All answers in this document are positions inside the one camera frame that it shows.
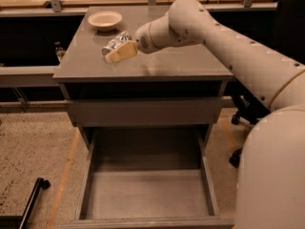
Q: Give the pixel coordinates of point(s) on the silver blue redbull can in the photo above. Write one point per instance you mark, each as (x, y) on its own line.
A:
(119, 39)

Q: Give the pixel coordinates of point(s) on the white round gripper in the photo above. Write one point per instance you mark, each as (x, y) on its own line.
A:
(142, 40)

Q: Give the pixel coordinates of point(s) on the white paper bowl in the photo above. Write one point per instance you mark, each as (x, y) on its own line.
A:
(105, 20)

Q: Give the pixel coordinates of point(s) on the open grey middle drawer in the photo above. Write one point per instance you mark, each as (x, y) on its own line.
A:
(148, 179)

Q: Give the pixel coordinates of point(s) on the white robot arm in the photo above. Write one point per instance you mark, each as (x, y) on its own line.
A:
(271, 174)

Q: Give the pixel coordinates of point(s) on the black office chair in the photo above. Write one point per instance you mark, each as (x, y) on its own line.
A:
(289, 39)

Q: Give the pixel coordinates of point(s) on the closed grey top drawer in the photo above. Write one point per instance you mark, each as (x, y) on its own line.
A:
(145, 112)

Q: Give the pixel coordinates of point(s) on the black wheeled stand leg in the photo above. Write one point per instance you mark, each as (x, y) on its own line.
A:
(20, 222)

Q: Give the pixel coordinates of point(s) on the grey drawer cabinet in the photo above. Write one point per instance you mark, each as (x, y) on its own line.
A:
(84, 74)

